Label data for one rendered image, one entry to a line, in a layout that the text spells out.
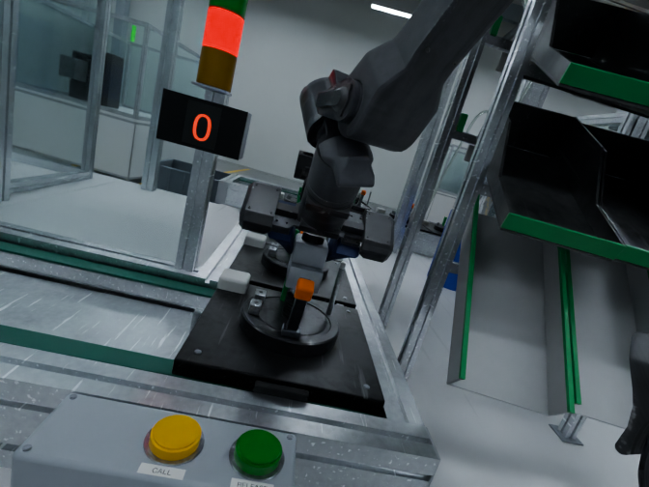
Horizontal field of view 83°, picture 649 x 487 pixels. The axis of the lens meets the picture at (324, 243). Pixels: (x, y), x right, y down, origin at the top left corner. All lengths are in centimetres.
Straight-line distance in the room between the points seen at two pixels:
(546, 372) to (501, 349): 6
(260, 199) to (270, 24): 1134
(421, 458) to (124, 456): 27
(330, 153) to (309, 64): 1098
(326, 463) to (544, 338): 34
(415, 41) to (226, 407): 36
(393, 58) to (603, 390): 51
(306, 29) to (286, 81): 143
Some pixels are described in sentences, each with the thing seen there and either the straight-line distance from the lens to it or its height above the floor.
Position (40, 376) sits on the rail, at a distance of 44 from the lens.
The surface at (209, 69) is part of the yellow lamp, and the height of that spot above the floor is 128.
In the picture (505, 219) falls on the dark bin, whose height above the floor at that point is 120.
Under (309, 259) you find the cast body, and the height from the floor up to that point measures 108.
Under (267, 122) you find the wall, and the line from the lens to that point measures 1132.
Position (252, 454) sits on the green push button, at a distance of 36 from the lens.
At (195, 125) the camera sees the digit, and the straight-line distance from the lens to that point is 59.
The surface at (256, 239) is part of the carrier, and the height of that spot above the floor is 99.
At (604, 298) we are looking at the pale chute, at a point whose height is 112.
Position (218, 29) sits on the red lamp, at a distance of 60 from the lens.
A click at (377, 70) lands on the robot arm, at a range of 31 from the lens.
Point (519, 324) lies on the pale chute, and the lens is 58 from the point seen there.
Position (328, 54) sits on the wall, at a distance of 1132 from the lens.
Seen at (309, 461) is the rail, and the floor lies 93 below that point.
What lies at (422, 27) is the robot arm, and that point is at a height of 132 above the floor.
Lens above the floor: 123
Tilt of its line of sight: 14 degrees down
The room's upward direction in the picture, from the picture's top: 16 degrees clockwise
